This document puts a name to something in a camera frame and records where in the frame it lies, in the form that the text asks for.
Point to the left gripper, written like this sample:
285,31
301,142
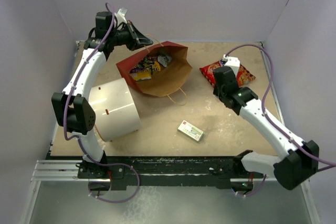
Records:
137,40

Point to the red brown paper bag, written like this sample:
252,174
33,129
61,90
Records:
165,82

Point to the red cookie snack bag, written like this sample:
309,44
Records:
243,76

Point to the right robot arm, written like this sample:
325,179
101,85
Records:
295,161

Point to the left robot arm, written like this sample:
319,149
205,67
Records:
71,106

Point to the purple M&M packet upper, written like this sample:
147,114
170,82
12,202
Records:
143,67

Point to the silver foil packet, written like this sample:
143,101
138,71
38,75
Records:
164,60

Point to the yellow M&M packet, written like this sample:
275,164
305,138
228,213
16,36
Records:
146,75

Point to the white cylindrical container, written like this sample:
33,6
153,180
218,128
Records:
116,113

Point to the small white green box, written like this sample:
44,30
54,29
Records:
190,130

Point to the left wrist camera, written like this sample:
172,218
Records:
121,15

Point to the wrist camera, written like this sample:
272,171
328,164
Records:
121,15
232,62

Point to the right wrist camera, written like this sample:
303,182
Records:
232,62

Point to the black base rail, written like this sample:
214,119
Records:
221,172

